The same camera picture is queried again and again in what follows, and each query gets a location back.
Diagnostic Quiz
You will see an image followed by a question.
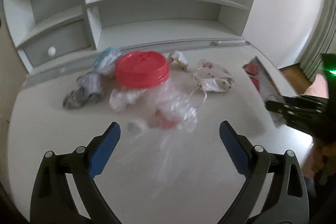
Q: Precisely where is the red and white package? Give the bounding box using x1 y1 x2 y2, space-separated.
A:
241 56 299 127

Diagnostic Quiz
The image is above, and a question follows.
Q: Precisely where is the white tape roll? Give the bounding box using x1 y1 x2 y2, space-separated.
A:
127 119 148 135

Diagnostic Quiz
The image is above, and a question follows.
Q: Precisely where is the grey window curtain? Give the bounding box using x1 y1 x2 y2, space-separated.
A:
299 0 335 82

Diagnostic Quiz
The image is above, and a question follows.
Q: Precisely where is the grey crumpled sock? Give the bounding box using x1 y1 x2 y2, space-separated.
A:
63 72 104 110

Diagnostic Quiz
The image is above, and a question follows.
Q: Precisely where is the crumpled white tissue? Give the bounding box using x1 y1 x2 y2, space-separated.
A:
109 88 145 112

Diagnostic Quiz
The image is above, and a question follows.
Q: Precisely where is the patterned white face mask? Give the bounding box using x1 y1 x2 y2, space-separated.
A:
189 59 234 109

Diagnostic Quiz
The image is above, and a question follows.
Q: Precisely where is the white cloth with blue trim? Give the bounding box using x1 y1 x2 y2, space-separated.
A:
93 47 122 79

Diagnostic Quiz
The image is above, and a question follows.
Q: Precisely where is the grey drawer with white knob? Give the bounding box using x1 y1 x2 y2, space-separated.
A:
23 20 91 67

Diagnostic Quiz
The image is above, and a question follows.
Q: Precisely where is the small crumpled white wrapper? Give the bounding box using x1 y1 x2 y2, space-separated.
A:
167 51 189 72

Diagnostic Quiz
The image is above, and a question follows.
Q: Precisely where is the white desk shelf hutch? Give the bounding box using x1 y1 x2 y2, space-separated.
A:
2 0 263 75

